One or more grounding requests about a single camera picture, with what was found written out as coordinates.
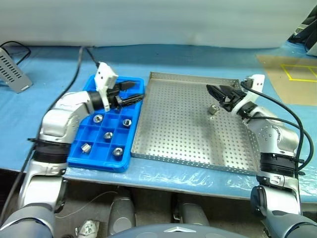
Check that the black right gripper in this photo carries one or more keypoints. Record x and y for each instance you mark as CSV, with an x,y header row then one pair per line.
x,y
235,99

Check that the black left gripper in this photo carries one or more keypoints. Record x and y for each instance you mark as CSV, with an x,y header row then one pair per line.
x,y
114,96

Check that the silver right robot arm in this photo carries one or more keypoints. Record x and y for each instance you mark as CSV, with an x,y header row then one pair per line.
x,y
267,131

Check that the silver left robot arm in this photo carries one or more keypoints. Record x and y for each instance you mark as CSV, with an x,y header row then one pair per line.
x,y
59,114

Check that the blue compartment tray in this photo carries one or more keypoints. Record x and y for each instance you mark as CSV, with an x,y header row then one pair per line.
x,y
99,153

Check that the grey vented metal box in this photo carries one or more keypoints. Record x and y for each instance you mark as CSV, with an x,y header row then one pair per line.
x,y
12,72

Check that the metal nut on tray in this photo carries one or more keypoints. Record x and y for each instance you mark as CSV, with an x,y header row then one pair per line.
x,y
213,109

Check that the metal nut top-right compartment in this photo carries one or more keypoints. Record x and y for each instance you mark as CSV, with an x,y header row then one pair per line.
x,y
126,122

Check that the metal nut top-left compartment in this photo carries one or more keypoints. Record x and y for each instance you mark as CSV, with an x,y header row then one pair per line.
x,y
97,119

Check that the metal nut middle compartment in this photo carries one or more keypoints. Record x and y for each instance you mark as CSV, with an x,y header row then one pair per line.
x,y
108,135

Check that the blue plastic table cover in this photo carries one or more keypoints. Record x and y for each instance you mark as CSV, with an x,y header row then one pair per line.
x,y
173,59

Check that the brown cardboard sheet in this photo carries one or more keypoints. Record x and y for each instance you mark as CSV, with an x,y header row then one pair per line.
x,y
277,84

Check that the perforated metal tray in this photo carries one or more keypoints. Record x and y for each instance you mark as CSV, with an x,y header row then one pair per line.
x,y
178,129

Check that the metal nut bottom-right compartment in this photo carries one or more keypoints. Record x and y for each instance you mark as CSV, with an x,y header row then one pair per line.
x,y
117,151

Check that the metal nut bottom-left compartment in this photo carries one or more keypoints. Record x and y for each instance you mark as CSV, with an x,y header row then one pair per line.
x,y
85,147

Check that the black and white equipment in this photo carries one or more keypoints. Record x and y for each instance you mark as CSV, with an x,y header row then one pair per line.
x,y
304,34

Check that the crumpled white paper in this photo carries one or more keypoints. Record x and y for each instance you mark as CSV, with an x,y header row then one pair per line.
x,y
88,226

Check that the dark grey robot torso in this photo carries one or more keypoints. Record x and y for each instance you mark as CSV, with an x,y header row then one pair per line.
x,y
173,231

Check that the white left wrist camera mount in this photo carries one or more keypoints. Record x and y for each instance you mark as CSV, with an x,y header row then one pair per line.
x,y
105,74

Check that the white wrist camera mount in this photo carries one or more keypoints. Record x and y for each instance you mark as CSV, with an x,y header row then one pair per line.
x,y
105,74
258,81

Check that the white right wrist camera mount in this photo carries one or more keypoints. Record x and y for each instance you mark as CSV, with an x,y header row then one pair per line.
x,y
258,81

